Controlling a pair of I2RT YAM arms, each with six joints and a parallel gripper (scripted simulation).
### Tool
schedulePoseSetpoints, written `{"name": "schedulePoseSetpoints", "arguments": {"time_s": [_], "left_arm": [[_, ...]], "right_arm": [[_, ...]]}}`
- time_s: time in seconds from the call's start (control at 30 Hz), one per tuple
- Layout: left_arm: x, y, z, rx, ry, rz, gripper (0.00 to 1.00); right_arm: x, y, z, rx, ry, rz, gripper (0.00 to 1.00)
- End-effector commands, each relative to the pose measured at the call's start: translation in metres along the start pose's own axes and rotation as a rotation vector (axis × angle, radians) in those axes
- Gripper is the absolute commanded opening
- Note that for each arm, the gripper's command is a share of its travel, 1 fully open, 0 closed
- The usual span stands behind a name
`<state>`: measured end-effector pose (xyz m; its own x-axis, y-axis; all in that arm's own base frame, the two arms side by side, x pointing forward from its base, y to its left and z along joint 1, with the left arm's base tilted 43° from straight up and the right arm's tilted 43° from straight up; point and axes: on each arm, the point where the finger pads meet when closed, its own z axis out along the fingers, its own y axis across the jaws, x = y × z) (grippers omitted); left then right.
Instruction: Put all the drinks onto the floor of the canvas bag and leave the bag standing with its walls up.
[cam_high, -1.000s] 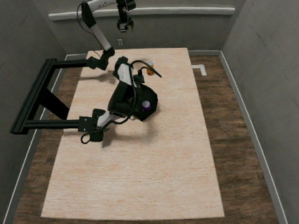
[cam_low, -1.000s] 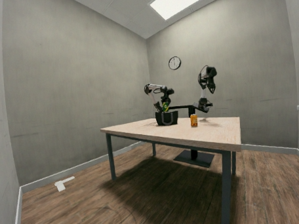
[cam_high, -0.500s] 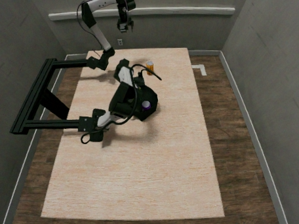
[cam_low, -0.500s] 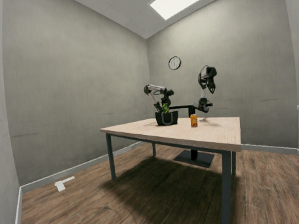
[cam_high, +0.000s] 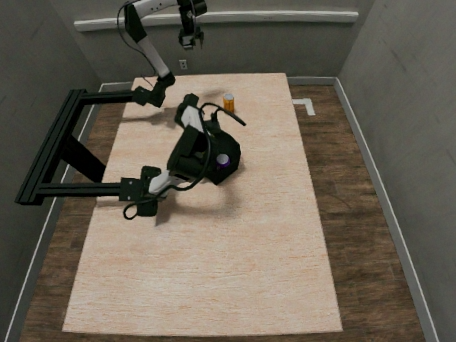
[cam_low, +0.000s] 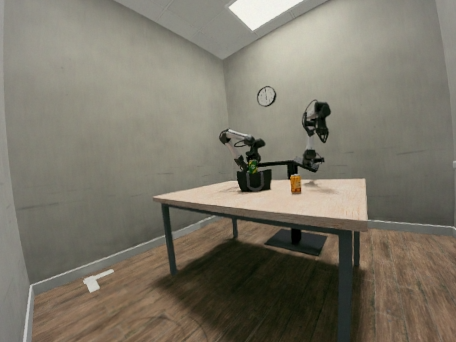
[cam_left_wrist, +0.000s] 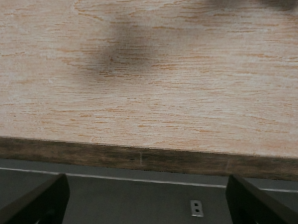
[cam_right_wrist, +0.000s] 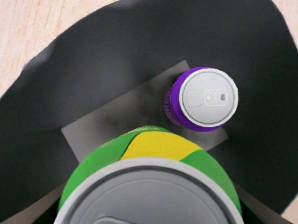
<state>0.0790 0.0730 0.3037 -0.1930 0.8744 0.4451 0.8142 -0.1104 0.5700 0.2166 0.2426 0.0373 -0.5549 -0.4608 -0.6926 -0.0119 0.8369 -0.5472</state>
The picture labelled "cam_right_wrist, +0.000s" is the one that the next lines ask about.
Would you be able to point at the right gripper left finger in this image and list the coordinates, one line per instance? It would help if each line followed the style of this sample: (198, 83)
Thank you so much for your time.
(43, 211)

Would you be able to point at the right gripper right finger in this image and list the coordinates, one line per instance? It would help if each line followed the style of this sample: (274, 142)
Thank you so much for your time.
(254, 212)

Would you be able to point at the black fabric bag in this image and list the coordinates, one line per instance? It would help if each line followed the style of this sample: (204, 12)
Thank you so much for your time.
(125, 43)

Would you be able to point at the green and yellow drink can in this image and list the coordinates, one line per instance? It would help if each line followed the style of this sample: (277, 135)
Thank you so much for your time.
(149, 176)

